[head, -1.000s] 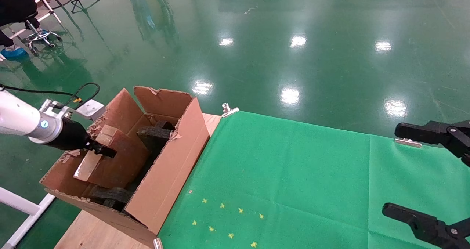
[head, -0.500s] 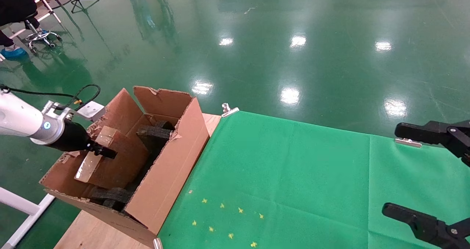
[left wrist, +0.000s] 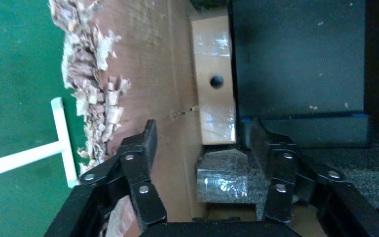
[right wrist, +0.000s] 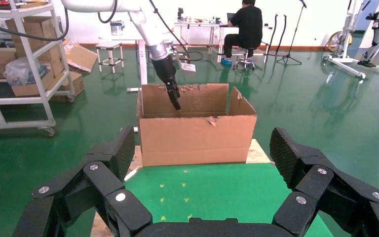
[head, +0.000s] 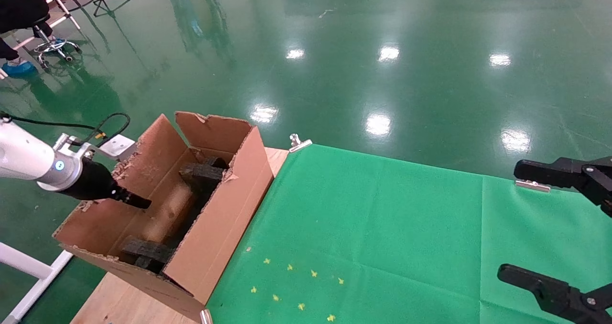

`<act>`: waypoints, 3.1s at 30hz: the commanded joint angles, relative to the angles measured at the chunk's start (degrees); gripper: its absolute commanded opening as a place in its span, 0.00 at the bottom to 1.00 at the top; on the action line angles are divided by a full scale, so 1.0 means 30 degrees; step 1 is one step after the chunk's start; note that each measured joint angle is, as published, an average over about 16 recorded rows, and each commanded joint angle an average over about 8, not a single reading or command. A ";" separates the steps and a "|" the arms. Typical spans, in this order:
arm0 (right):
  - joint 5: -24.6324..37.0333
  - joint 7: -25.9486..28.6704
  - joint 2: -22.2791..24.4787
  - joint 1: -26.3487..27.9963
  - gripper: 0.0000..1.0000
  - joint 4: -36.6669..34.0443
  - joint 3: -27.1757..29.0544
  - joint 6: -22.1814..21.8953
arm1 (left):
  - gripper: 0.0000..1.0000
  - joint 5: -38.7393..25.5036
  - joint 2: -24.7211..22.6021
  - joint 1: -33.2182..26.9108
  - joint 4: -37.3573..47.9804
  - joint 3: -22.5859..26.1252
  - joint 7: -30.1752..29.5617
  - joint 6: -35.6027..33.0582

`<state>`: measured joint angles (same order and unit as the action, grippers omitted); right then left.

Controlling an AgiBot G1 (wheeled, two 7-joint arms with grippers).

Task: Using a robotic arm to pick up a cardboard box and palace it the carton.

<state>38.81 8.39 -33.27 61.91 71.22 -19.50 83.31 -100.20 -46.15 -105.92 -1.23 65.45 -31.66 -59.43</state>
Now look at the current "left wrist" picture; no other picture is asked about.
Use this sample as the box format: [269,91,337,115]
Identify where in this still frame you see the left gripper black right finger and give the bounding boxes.
[248,118,354,225]

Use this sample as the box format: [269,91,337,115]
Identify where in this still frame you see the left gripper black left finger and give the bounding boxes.
[78,119,168,230]

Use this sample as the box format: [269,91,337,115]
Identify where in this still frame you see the small brown cardboard box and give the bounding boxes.
[191,8,237,146]

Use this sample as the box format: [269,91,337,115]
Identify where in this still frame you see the dark smooth rectangular block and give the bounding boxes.
[230,0,371,149]

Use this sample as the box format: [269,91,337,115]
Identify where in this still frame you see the large open cardboard carton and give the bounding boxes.
[47,0,379,237]

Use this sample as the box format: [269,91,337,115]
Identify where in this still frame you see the black foam padding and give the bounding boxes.
[196,130,379,223]

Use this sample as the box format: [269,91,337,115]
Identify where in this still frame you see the white metal table frame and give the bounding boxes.
[0,97,79,189]

